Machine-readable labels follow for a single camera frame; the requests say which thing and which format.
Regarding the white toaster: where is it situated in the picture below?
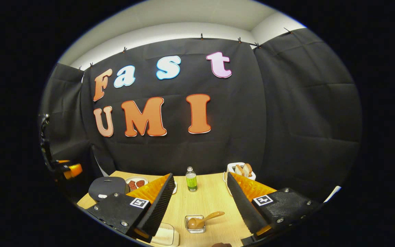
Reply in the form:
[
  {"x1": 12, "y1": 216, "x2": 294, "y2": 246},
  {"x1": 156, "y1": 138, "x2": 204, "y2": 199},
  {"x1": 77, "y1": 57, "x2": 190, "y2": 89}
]
[{"x1": 226, "y1": 162, "x2": 256, "y2": 183}]

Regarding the green drink bottle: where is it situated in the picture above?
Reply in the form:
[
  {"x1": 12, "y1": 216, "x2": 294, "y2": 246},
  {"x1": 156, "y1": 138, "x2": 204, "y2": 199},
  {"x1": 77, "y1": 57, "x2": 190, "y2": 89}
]
[{"x1": 185, "y1": 166, "x2": 198, "y2": 192}]

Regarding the white toaster cable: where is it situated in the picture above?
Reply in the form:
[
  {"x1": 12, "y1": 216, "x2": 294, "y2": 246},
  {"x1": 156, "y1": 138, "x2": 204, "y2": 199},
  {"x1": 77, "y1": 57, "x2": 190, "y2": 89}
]
[{"x1": 222, "y1": 171, "x2": 232, "y2": 197}]

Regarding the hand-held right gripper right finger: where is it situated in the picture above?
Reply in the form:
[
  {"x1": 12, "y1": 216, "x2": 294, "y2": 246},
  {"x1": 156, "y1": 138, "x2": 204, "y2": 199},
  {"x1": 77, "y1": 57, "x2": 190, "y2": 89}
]
[{"x1": 227, "y1": 172, "x2": 321, "y2": 242}]

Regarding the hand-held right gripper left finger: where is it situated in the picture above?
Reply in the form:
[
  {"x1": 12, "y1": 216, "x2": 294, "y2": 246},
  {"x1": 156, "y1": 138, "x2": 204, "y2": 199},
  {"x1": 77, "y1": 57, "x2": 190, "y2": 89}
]
[{"x1": 86, "y1": 173, "x2": 176, "y2": 243}]

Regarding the white rice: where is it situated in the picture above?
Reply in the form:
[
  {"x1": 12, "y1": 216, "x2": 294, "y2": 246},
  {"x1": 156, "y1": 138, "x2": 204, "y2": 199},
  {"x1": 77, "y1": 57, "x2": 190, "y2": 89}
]
[{"x1": 156, "y1": 226, "x2": 175, "y2": 245}]

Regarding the black backdrop cloth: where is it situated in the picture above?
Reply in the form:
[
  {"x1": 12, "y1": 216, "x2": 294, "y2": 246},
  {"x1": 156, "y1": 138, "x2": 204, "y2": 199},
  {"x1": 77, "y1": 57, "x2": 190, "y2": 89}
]
[{"x1": 40, "y1": 28, "x2": 362, "y2": 203}]

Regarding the metal wire chopstick holder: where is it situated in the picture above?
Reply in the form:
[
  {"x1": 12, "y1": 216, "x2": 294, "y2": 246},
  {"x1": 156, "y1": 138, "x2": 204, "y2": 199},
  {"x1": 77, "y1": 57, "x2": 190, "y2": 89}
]
[{"x1": 184, "y1": 214, "x2": 207, "y2": 234}]

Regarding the round plate of red dates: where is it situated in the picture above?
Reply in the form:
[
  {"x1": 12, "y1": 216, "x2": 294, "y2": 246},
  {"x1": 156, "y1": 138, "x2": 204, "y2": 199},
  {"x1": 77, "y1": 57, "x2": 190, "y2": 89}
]
[{"x1": 124, "y1": 176, "x2": 149, "y2": 191}]

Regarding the wooden spoon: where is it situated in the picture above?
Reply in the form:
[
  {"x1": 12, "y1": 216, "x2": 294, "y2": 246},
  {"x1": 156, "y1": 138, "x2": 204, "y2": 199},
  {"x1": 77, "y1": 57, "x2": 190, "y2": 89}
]
[{"x1": 187, "y1": 211, "x2": 226, "y2": 230}]

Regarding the dark grey rice cooker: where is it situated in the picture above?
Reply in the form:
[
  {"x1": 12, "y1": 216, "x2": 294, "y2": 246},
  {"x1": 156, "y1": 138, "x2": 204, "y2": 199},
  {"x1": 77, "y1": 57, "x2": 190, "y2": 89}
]
[{"x1": 88, "y1": 176, "x2": 130, "y2": 202}]

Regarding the clear plastic container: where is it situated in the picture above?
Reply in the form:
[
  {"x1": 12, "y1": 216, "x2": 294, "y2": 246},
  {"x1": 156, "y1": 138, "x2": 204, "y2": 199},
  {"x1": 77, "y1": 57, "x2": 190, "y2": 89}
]
[{"x1": 149, "y1": 222, "x2": 180, "y2": 247}]

